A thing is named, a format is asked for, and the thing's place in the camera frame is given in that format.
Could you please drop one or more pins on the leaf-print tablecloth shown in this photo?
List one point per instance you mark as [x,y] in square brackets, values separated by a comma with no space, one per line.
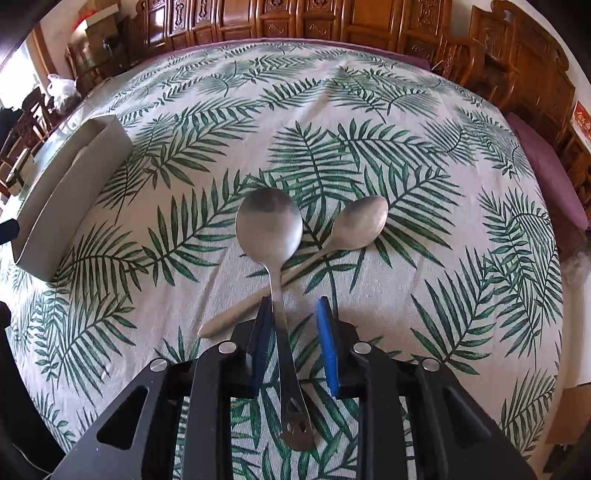
[184,161]

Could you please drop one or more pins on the carved wooden armchair sofa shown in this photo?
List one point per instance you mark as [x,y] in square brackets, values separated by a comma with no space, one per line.
[531,60]

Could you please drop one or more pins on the long purple seat cushion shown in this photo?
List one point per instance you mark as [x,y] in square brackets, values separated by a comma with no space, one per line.
[406,57]

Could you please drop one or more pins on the long carved wooden sofa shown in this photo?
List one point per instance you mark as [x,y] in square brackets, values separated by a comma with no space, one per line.
[286,18]

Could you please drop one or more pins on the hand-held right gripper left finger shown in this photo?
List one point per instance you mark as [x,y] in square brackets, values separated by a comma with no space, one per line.
[260,344]

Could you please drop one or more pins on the translucent plastic bag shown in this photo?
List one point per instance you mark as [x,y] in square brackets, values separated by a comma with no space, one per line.
[579,267]

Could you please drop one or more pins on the white plastic bag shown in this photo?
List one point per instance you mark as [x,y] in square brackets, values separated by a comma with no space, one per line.
[62,90]

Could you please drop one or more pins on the stack of cardboard boxes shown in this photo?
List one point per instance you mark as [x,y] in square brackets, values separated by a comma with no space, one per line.
[97,25]

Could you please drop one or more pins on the red card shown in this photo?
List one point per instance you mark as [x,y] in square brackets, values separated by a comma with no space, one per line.
[582,120]

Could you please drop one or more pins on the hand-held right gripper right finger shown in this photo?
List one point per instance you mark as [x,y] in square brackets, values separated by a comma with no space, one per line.
[326,346]

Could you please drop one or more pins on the grey utensil box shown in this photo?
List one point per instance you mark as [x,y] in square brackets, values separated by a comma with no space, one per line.
[69,207]

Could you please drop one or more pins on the person's dark clothing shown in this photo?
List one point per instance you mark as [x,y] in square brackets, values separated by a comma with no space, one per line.
[18,392]

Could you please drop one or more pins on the flat brown cardboard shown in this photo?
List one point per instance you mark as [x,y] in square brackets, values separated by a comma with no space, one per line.
[570,415]

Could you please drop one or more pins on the small beige spoon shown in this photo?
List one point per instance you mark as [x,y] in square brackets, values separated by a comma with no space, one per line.
[358,224]

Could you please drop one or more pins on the wooden chair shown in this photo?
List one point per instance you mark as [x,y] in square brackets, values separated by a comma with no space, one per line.
[92,64]

